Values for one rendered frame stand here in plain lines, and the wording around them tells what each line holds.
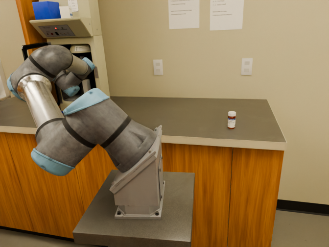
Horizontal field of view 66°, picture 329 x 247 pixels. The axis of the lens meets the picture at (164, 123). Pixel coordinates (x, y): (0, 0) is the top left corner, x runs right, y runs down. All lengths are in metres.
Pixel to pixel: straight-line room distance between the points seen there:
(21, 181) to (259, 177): 1.48
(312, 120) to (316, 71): 0.34
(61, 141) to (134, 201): 0.26
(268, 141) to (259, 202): 0.36
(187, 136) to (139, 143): 0.57
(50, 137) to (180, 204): 0.42
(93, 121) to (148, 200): 0.26
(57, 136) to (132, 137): 0.20
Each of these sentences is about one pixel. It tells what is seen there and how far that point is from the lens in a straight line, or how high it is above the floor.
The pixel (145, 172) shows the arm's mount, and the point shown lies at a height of 1.09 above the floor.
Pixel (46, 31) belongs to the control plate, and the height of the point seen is 1.45.
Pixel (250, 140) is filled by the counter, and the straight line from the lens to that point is 1.22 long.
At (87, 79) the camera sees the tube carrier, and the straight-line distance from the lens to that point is 1.72.
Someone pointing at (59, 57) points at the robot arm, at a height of 1.36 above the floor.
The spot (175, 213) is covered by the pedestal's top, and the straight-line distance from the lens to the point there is 0.78.
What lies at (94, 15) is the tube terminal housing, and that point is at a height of 1.52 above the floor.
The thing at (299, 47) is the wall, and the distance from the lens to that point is 1.90.
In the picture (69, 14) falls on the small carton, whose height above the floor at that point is 1.53.
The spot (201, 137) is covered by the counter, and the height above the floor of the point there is 0.94.
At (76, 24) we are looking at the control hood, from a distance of 1.55.
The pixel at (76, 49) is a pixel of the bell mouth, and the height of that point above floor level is 1.34.
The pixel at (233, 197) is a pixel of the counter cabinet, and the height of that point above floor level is 0.59.
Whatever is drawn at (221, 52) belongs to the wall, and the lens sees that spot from 1.85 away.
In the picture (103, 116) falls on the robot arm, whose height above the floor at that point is 1.23.
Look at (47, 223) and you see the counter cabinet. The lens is 2.06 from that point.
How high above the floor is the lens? 1.45
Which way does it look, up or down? 21 degrees down
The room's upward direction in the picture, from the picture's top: 3 degrees counter-clockwise
